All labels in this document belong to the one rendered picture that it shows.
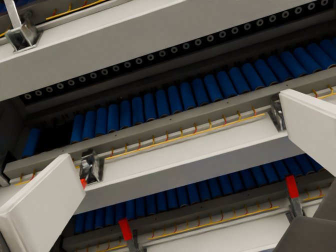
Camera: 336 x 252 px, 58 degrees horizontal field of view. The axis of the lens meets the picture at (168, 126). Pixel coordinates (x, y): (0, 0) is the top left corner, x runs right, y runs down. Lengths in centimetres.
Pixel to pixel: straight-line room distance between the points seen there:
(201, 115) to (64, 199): 28
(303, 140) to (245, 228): 38
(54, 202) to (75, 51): 22
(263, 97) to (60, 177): 31
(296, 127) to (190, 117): 26
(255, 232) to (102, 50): 37
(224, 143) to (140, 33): 18
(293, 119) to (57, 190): 13
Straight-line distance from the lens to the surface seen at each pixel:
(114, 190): 43
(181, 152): 41
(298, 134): 17
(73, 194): 19
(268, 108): 44
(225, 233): 54
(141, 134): 43
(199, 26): 35
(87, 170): 41
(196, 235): 55
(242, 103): 42
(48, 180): 17
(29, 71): 38
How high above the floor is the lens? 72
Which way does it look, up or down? 25 degrees down
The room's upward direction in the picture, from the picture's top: 19 degrees counter-clockwise
